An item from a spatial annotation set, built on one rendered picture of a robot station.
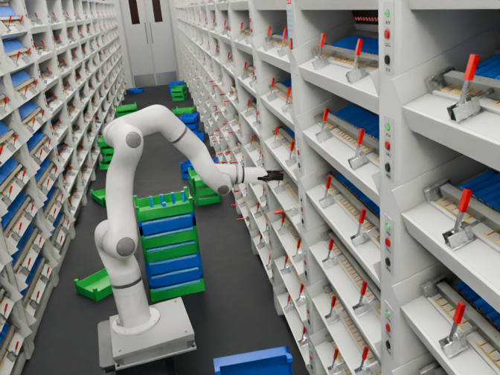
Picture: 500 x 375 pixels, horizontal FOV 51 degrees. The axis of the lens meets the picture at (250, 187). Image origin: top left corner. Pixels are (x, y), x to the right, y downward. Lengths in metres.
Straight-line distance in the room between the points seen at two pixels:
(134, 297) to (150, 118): 0.68
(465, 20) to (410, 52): 0.11
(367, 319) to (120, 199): 1.01
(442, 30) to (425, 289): 0.47
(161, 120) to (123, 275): 0.60
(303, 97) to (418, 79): 0.72
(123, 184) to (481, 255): 1.40
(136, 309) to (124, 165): 0.57
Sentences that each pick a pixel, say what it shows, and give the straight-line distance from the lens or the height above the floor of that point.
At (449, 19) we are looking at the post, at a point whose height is 1.44.
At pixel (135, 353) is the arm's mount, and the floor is 0.33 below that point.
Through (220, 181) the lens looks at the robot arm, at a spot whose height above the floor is 0.84.
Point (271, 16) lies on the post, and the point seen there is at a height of 1.43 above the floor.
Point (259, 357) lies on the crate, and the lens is 2.14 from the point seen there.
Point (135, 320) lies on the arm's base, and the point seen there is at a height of 0.38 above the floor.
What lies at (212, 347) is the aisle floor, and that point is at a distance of 2.56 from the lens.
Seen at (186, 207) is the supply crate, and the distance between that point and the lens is 2.78.
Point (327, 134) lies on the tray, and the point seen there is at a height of 1.13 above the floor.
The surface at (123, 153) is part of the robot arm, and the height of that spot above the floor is 1.04.
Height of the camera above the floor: 1.50
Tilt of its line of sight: 19 degrees down
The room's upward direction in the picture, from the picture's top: 5 degrees counter-clockwise
